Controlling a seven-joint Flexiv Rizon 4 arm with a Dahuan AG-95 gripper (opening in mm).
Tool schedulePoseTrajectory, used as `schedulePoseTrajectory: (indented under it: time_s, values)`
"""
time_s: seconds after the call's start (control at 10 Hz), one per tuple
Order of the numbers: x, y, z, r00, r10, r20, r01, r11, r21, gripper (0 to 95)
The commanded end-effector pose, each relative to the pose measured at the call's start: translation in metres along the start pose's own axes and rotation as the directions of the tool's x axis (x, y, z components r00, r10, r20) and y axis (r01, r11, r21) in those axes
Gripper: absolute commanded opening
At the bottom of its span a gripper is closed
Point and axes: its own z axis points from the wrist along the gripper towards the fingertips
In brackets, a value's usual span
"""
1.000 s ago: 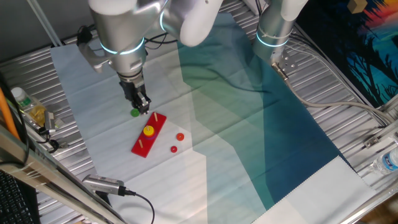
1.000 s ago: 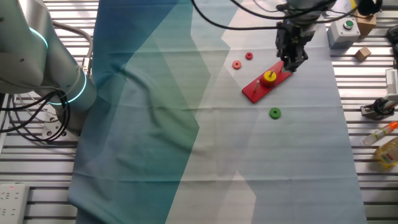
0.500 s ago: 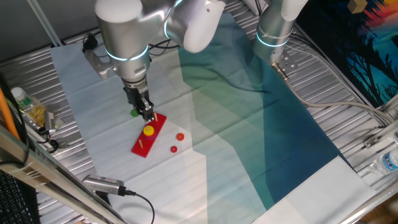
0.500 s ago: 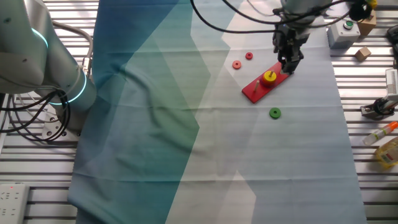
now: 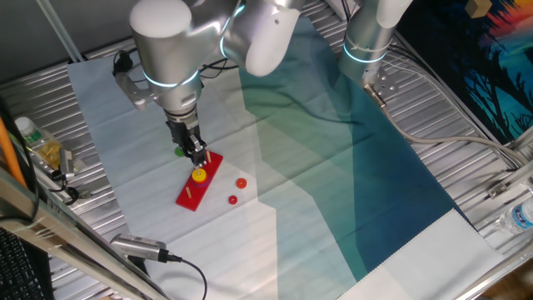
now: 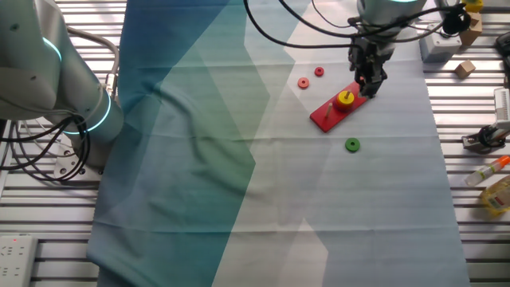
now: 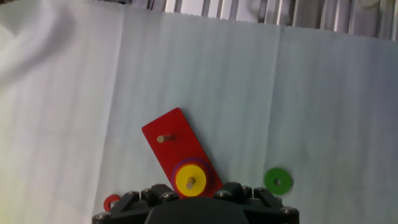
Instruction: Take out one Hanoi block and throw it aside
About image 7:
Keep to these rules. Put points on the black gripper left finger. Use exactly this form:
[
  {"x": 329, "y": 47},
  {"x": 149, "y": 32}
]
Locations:
[{"x": 133, "y": 205}]

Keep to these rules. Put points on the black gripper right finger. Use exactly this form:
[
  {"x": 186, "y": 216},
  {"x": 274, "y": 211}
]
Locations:
[{"x": 264, "y": 205}]

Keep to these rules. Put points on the red Hanoi peg board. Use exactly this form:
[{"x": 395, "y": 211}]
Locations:
[{"x": 174, "y": 130}]

